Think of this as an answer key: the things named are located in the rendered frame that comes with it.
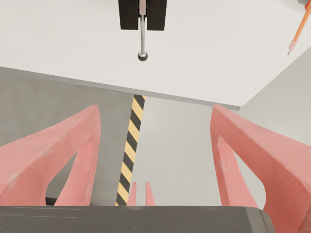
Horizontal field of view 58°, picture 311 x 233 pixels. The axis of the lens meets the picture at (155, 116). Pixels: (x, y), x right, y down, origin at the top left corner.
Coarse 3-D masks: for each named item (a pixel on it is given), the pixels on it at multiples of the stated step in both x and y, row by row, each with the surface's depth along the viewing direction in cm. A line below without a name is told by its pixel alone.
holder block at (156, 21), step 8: (120, 0) 24; (128, 0) 24; (136, 0) 24; (152, 0) 24; (160, 0) 24; (120, 8) 24; (128, 8) 24; (136, 8) 24; (152, 8) 24; (160, 8) 24; (120, 16) 25; (128, 16) 25; (136, 16) 25; (152, 16) 25; (160, 16) 25; (120, 24) 26; (128, 24) 26; (136, 24) 26; (152, 24) 26; (160, 24) 26
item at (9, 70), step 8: (0, 72) 46; (8, 72) 46; (16, 72) 47; (24, 72) 47; (32, 72) 47; (56, 80) 48; (64, 80) 49; (72, 80) 49; (80, 80) 49; (104, 88) 51; (112, 88) 51; (120, 88) 51; (128, 88) 52; (152, 96) 53; (160, 96) 53; (168, 96) 54; (176, 96) 54; (200, 104) 56; (208, 104) 56; (224, 104) 57
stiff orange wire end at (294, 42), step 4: (308, 8) 23; (308, 12) 23; (304, 16) 24; (308, 16) 24; (304, 20) 24; (300, 24) 25; (304, 24) 24; (300, 28) 25; (296, 32) 26; (300, 32) 25; (296, 36) 26; (292, 40) 26; (296, 40) 26; (292, 44) 27; (296, 44) 27; (292, 48) 27; (288, 52) 28
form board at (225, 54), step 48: (0, 0) 34; (48, 0) 34; (96, 0) 34; (192, 0) 34; (240, 0) 35; (288, 0) 35; (0, 48) 42; (48, 48) 42; (96, 48) 42; (192, 48) 42; (240, 48) 42; (288, 48) 42; (192, 96) 54; (240, 96) 54
